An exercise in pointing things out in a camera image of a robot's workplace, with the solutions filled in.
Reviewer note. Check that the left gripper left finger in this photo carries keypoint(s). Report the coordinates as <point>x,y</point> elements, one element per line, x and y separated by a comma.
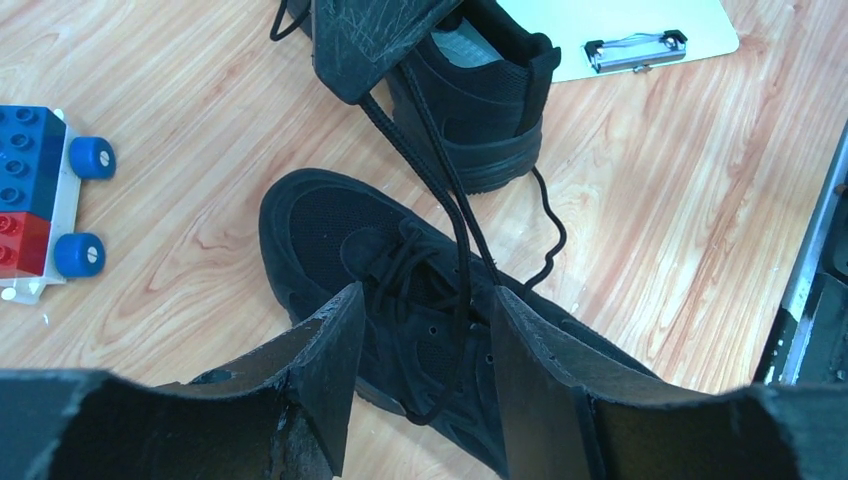
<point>280,411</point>

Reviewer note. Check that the black shoelace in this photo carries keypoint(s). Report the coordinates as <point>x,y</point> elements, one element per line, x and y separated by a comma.
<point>291,15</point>

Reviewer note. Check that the green clipboard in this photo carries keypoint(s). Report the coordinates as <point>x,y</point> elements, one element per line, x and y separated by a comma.
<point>600,38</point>

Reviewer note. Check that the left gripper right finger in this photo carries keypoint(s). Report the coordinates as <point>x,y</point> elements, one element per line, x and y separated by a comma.
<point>570,412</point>

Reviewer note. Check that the toy brick car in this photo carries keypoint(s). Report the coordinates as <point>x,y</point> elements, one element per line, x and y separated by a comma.
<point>44,163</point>

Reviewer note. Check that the black sneaker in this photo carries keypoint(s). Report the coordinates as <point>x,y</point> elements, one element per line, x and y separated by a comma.
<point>466,104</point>
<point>320,231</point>

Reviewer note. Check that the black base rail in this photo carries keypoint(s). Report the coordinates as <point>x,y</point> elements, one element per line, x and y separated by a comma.
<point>808,339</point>

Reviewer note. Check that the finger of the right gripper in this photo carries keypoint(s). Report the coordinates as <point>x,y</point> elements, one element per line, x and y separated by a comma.
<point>356,42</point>

